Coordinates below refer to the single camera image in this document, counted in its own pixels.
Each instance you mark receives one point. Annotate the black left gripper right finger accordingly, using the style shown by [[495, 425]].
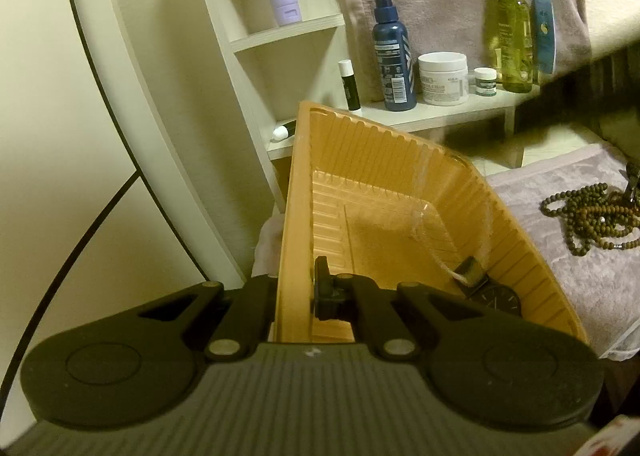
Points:
[[367, 308]]

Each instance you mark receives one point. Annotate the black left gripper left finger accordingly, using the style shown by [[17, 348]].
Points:
[[247, 321]]

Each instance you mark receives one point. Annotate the orange plastic tray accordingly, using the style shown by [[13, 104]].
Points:
[[394, 207]]

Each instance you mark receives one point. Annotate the black wrist watch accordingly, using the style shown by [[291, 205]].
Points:
[[478, 287]]

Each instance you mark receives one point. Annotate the small tube lying down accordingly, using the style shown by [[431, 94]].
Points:
[[283, 131]]

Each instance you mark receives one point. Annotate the black white lip balm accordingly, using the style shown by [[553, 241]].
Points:
[[350, 85]]

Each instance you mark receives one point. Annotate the blue spray bottle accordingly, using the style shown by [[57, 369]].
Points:
[[393, 54]]

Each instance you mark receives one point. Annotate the white cream jar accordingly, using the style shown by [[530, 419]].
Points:
[[444, 78]]

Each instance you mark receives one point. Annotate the mauve fuzzy mat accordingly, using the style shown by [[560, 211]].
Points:
[[603, 286]]

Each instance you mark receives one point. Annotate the small green-label jar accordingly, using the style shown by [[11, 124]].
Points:
[[485, 81]]

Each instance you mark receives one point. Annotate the green olive spray bottle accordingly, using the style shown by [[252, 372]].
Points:
[[515, 44]]

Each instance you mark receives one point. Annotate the white corner shelf unit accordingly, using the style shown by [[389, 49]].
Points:
[[273, 68]]

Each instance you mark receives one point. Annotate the grey-green cushion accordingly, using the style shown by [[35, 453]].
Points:
[[622, 129]]

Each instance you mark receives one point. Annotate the blue white tube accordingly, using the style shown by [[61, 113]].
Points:
[[543, 26]]

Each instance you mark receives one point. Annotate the white round mirror frame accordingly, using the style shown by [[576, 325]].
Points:
[[140, 128]]

